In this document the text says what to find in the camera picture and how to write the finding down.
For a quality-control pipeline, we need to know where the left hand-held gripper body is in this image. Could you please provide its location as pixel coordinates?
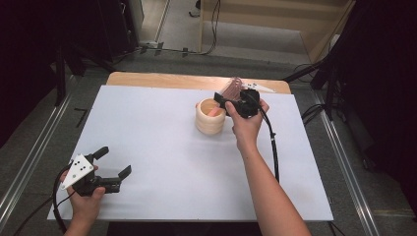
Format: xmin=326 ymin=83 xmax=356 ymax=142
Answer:
xmin=60 ymin=152 xmax=123 ymax=198

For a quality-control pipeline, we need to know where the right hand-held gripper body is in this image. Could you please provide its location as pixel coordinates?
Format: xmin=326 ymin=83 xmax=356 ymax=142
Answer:
xmin=229 ymin=82 xmax=277 ymax=120

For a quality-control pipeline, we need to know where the cream ribbed cup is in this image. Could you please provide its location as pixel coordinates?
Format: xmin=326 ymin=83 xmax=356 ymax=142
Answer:
xmin=195 ymin=97 xmax=228 ymax=136

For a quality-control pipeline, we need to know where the person's right hand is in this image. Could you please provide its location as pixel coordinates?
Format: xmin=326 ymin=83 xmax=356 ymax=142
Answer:
xmin=224 ymin=97 xmax=270 ymax=152

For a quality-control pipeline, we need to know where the person's left hand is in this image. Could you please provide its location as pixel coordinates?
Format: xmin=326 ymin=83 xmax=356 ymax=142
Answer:
xmin=59 ymin=165 xmax=106 ymax=227

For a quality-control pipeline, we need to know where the white board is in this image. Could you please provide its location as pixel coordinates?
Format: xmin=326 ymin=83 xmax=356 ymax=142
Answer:
xmin=47 ymin=85 xmax=334 ymax=222

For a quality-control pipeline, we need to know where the wooden table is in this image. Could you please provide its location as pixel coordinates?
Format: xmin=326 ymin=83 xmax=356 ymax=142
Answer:
xmin=105 ymin=71 xmax=292 ymax=95

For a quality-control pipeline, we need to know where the black stand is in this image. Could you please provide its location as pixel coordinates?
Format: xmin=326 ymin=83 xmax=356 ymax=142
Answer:
xmin=283 ymin=53 xmax=340 ymax=122
xmin=52 ymin=40 xmax=117 ymax=107

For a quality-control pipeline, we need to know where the dark cabinet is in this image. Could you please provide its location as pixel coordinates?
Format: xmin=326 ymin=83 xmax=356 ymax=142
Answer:
xmin=96 ymin=0 xmax=141 ymax=62

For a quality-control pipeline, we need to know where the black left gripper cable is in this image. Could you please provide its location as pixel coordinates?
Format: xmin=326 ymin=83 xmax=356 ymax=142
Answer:
xmin=51 ymin=165 xmax=72 ymax=234

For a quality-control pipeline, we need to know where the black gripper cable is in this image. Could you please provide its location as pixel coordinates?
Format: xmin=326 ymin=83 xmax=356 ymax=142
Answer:
xmin=252 ymin=92 xmax=281 ymax=185
xmin=51 ymin=165 xmax=72 ymax=234

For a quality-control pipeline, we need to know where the metal floor rail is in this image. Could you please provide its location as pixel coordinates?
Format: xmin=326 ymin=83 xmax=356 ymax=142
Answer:
xmin=311 ymin=89 xmax=382 ymax=236
xmin=0 ymin=92 xmax=75 ymax=224

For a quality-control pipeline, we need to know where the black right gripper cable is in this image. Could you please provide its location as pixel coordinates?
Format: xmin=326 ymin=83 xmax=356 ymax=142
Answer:
xmin=252 ymin=92 xmax=281 ymax=185

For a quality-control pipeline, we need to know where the thin black cable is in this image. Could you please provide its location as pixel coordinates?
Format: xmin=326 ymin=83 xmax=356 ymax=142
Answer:
xmin=12 ymin=191 xmax=75 ymax=236

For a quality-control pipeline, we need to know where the black floor cable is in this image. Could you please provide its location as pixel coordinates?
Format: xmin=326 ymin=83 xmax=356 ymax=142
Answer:
xmin=300 ymin=103 xmax=327 ymax=126

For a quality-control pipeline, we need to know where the black hanging cable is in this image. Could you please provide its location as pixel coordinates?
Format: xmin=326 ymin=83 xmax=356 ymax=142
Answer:
xmin=196 ymin=0 xmax=222 ymax=56

